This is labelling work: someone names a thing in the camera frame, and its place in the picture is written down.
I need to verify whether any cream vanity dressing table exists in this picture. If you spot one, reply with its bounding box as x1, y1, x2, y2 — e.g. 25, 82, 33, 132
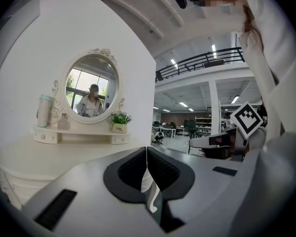
0, 47, 156, 211

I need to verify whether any person's torso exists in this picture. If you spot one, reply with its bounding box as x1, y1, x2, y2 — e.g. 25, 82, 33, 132
238, 0, 296, 148

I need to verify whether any round white framed mirror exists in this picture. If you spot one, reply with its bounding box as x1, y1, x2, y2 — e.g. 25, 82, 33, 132
61, 48, 125, 124

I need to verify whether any white pot of artificial flowers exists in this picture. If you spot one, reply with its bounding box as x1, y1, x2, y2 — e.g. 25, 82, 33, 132
110, 111, 133, 134

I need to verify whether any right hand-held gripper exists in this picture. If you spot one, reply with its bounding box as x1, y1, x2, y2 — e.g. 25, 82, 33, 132
188, 101, 264, 162

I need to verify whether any person's left forearm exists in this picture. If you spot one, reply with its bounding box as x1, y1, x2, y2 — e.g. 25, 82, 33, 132
229, 129, 296, 237

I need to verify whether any person's right forearm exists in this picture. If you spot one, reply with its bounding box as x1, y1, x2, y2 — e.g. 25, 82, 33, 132
247, 125, 269, 153

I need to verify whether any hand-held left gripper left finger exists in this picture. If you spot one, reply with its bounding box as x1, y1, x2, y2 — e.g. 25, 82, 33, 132
21, 146, 165, 237

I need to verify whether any pink glass bottle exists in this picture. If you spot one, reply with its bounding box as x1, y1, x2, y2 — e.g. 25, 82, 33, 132
57, 112, 71, 131

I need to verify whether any black balcony railing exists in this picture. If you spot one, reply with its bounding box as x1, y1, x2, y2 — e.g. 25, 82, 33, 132
155, 46, 245, 82

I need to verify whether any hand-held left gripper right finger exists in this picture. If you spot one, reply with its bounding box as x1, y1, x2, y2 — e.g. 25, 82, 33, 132
147, 146, 244, 235

